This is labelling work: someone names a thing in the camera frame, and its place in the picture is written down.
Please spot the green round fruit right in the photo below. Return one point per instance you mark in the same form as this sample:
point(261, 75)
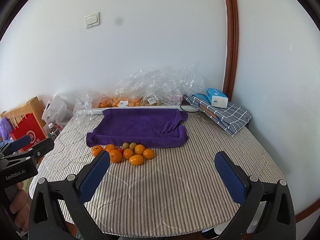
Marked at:
point(132, 145)

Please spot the oval orange fruit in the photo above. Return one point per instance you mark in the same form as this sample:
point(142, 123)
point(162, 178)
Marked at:
point(136, 159)
point(148, 154)

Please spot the person's left hand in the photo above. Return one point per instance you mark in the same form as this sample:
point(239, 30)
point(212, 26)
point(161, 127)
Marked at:
point(20, 208)

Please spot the striped quilted table cover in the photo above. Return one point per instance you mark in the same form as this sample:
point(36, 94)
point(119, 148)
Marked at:
point(178, 191)

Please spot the brown wooden door frame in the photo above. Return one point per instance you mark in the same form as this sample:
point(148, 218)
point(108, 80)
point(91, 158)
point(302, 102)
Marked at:
point(232, 16)

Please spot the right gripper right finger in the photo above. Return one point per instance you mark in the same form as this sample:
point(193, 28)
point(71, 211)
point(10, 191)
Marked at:
point(278, 218)

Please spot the purple towel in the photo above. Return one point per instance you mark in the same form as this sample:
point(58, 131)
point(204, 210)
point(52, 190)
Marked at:
point(153, 128)

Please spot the cardboard box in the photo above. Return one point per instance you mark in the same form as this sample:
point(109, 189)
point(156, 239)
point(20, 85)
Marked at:
point(34, 105)

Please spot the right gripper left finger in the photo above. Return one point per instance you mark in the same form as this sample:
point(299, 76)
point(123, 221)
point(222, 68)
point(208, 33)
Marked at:
point(46, 219)

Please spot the grey checked folded cloth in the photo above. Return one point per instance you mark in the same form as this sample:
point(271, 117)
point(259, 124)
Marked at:
point(231, 119)

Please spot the red paper bag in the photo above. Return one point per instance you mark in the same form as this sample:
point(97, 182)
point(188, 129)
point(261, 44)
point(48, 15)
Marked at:
point(30, 127)

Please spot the oval orange fruit front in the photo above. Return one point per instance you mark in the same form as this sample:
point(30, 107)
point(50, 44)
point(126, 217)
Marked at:
point(136, 159)

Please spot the mandarin back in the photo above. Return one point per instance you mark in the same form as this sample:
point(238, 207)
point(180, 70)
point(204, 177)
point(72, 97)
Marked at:
point(108, 148)

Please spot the green round fruit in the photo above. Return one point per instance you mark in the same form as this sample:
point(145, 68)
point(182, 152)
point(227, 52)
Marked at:
point(132, 145)
point(125, 145)

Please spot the clear plastic fruit bags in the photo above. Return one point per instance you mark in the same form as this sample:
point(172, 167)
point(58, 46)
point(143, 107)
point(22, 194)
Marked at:
point(163, 86)

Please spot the white plastic bag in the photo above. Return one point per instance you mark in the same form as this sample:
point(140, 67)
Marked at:
point(56, 112)

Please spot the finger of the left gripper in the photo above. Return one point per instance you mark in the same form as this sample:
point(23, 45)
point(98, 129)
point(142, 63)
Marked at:
point(32, 155)
point(10, 147)

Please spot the green round fruit left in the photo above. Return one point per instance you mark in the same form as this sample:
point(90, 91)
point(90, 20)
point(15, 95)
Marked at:
point(125, 145)

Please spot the large mandarin with stem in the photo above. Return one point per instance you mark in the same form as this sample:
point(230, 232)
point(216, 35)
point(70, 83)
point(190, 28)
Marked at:
point(115, 156)

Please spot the blue white tissue box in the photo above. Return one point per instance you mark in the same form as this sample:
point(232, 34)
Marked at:
point(216, 98)

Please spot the white wall switch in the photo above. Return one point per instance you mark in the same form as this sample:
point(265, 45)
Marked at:
point(92, 20)

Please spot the round orange fruit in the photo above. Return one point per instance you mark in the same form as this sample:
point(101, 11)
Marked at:
point(128, 153)
point(139, 149)

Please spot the round orange fruit back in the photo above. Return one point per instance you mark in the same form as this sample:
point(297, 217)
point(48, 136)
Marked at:
point(139, 149)

